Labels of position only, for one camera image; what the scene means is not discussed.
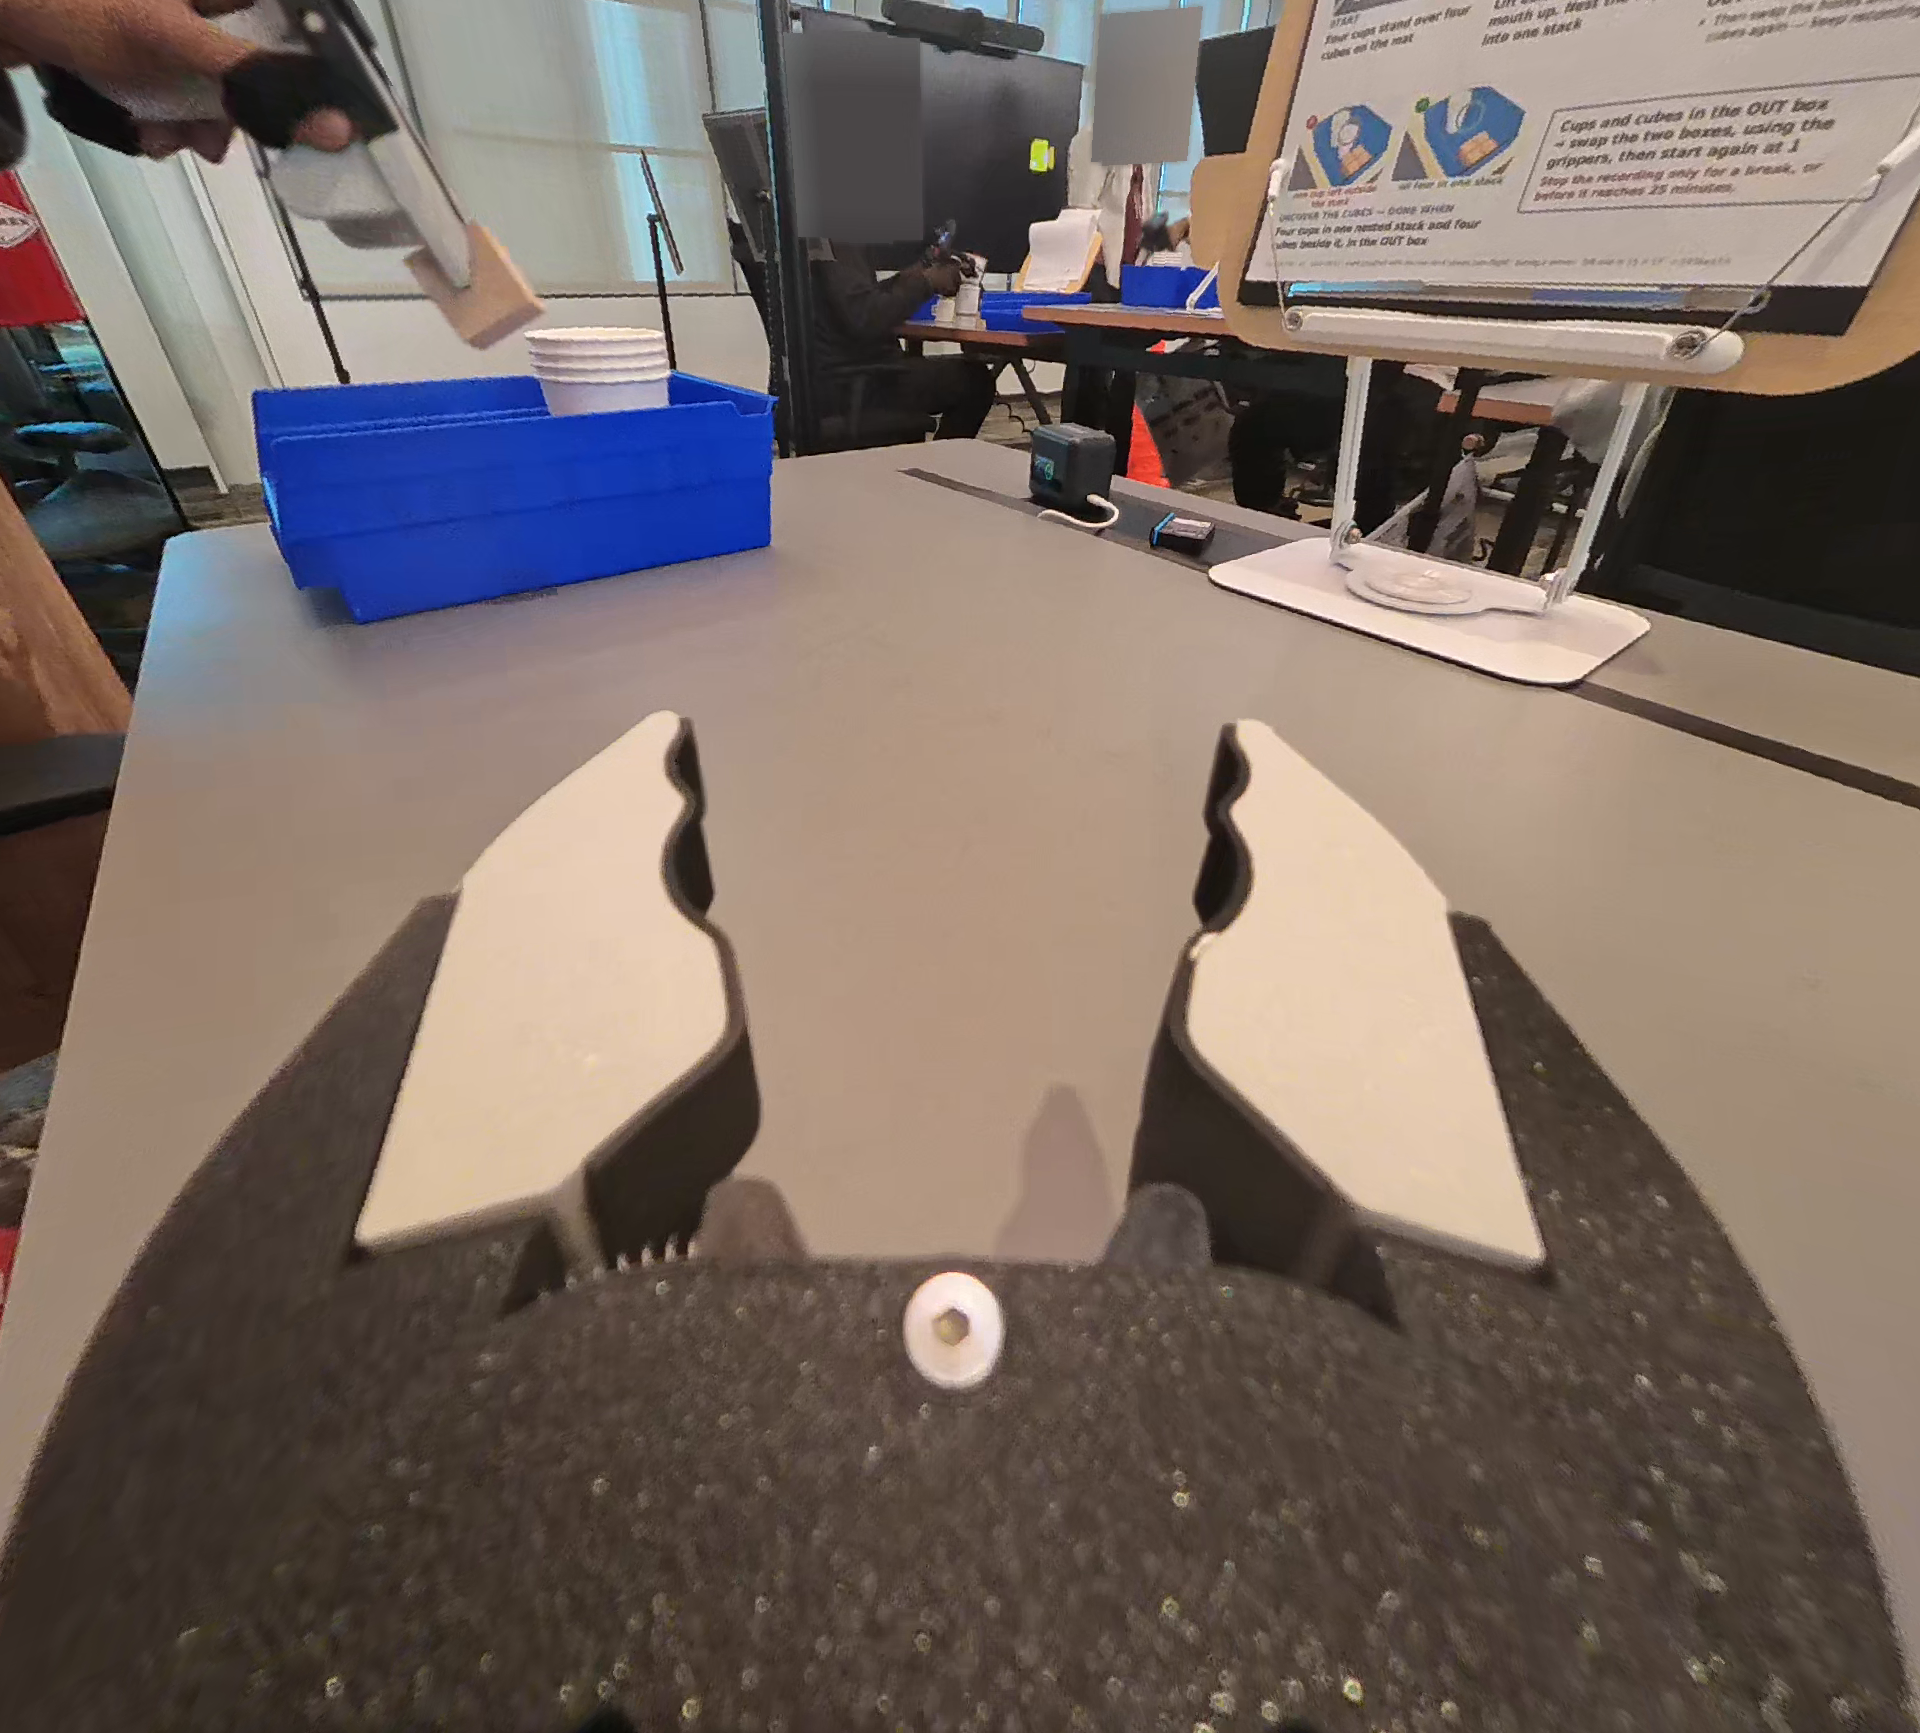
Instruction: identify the wooden cube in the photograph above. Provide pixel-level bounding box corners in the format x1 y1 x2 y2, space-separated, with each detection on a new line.
404 223 546 351

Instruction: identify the white paper stack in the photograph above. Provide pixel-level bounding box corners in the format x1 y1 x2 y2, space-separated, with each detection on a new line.
1024 210 1107 293

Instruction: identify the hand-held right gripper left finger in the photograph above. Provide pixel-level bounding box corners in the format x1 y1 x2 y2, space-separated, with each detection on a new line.
354 711 763 1259

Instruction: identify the black monitor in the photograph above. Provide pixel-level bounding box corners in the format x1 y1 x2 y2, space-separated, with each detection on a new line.
1195 25 1278 159
787 3 1087 264

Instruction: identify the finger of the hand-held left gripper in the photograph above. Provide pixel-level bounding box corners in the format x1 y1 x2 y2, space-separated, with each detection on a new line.
270 146 441 260
366 129 481 292

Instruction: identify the black battery charger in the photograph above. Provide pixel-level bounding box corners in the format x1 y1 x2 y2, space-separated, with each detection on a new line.
1031 420 1120 512

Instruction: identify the white instruction sheet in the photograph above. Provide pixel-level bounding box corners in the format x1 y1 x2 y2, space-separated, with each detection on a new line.
1245 0 1920 292

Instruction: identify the black webcam bar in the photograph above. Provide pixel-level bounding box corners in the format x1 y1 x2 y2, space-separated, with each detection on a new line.
883 0 1047 56

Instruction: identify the black office chair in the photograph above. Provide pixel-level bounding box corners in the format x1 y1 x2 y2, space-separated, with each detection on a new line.
0 730 127 839

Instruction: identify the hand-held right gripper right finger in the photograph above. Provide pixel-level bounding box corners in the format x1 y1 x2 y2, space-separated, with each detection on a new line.
1129 719 1551 1277

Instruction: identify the blue plastic bin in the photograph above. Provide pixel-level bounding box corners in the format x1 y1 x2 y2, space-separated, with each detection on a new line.
252 369 780 623

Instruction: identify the red fire extinguisher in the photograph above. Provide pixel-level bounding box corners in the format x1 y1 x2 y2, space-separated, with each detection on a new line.
0 167 84 328

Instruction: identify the wooden pillar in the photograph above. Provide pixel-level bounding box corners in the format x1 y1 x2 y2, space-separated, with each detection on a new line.
0 479 138 1075

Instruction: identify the wooden-top desk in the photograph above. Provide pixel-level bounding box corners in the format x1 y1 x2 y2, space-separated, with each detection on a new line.
901 300 1554 564

